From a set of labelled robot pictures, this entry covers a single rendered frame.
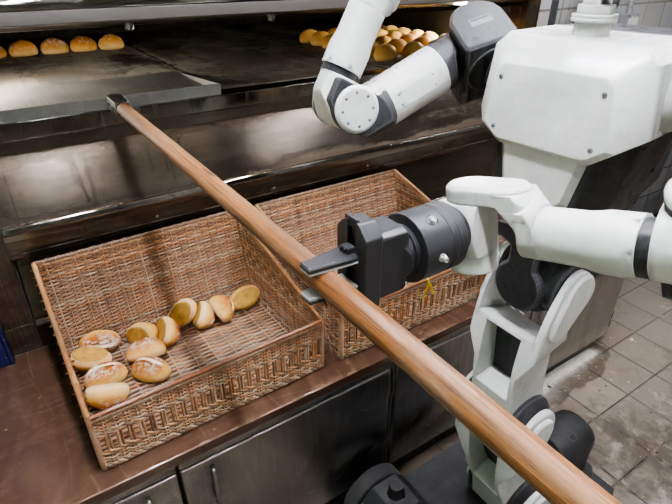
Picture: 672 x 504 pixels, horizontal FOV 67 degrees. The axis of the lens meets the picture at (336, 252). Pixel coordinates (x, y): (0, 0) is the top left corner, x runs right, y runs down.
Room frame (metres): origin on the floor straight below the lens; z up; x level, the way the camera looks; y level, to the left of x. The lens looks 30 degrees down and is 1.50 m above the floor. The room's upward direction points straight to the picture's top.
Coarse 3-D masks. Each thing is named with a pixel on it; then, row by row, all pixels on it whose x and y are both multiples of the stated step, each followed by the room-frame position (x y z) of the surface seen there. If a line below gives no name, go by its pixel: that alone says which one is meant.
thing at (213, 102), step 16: (304, 80) 1.58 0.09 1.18; (368, 80) 1.67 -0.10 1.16; (208, 96) 1.38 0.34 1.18; (224, 96) 1.40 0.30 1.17; (240, 96) 1.43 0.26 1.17; (256, 96) 1.45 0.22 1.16; (272, 96) 1.48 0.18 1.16; (288, 96) 1.51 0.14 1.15; (304, 96) 1.54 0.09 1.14; (96, 112) 1.22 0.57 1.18; (112, 112) 1.24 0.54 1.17; (144, 112) 1.28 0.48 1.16; (160, 112) 1.30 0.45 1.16; (176, 112) 1.33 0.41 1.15; (192, 112) 1.35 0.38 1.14; (0, 128) 1.11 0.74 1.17; (16, 128) 1.13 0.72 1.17; (32, 128) 1.14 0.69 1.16; (48, 128) 1.16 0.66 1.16; (64, 128) 1.18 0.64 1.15; (80, 128) 1.20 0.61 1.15
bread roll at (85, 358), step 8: (72, 352) 0.97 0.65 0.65; (80, 352) 0.97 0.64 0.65; (88, 352) 0.97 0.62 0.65; (96, 352) 0.98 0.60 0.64; (104, 352) 0.98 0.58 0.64; (80, 360) 0.95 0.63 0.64; (88, 360) 0.95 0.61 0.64; (96, 360) 0.95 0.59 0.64; (104, 360) 0.96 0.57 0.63; (80, 368) 0.94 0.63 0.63; (88, 368) 0.94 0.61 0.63
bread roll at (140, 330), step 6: (138, 324) 1.07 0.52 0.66; (144, 324) 1.07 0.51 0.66; (150, 324) 1.07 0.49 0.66; (132, 330) 1.07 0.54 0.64; (138, 330) 1.06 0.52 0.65; (144, 330) 1.05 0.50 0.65; (150, 330) 1.05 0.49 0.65; (156, 330) 1.06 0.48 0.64; (126, 336) 1.07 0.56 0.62; (132, 336) 1.06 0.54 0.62; (138, 336) 1.05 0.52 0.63; (144, 336) 1.04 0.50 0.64; (150, 336) 1.04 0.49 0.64; (156, 336) 1.05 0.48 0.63; (132, 342) 1.06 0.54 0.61
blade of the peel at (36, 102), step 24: (168, 72) 1.67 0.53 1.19; (0, 96) 1.35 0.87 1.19; (24, 96) 1.35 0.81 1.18; (48, 96) 1.35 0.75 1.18; (72, 96) 1.35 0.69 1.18; (96, 96) 1.36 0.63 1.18; (144, 96) 1.29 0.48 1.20; (168, 96) 1.32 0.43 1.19; (192, 96) 1.36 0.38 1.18; (0, 120) 1.11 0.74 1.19; (24, 120) 1.14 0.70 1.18
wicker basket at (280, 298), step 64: (64, 256) 1.10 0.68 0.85; (192, 256) 1.26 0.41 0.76; (256, 256) 1.27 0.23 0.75; (64, 320) 1.04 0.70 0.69; (128, 320) 1.11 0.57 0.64; (192, 320) 1.18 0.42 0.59; (256, 320) 1.18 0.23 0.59; (320, 320) 0.99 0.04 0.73; (128, 384) 0.92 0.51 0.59; (192, 384) 0.80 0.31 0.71; (256, 384) 0.88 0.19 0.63; (128, 448) 0.71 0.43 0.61
